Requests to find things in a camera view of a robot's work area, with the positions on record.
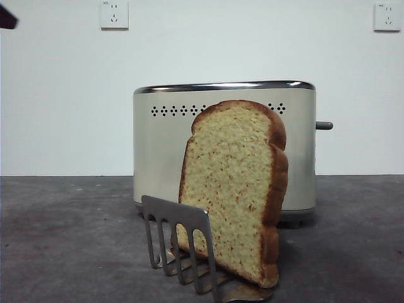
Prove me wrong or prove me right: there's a slice of toast bread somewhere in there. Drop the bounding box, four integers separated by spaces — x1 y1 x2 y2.
177 100 290 289

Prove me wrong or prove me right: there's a cream and steel toaster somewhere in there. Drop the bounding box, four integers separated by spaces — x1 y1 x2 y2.
132 80 318 229

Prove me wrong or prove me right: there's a stainless steel toast rack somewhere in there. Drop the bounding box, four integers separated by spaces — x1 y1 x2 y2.
141 194 274 303

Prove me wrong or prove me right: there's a white wall socket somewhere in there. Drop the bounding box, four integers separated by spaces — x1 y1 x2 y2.
100 1 129 32
373 3 398 33

